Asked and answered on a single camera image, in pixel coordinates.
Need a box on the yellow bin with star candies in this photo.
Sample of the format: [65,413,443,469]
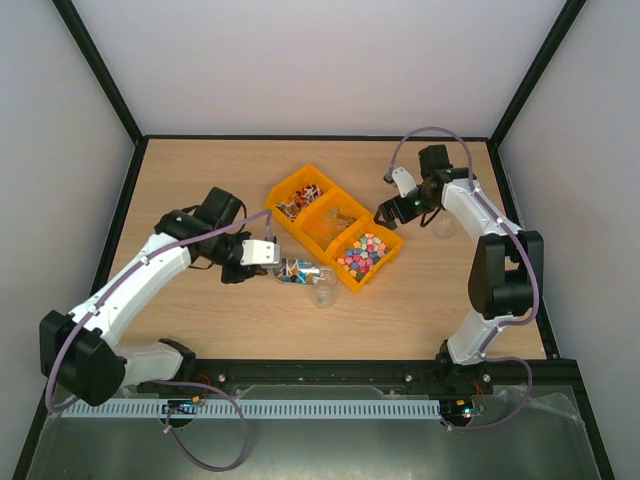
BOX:
[323,219,404,293]

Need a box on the metal scoop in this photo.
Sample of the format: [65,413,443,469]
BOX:
[273,258,322,285]

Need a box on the clear glass jar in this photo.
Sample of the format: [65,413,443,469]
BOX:
[311,266,338,308]

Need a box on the yellow bin with lollipops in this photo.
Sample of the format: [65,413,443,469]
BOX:
[265,164,336,232]

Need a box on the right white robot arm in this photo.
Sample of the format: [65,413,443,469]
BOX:
[374,145,544,393]

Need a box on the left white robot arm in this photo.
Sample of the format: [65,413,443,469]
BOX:
[39,187,281,413]

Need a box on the clear glass jar lid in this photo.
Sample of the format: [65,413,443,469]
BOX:
[432,217,456,240]

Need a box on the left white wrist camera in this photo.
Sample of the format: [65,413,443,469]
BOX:
[239,239,281,268]

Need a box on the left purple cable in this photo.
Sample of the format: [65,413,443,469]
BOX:
[45,209,274,471]

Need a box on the black mounting rail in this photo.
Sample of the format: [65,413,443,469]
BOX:
[49,357,581,396]

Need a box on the grey slotted cable duct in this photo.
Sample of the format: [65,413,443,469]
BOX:
[62,398,441,420]

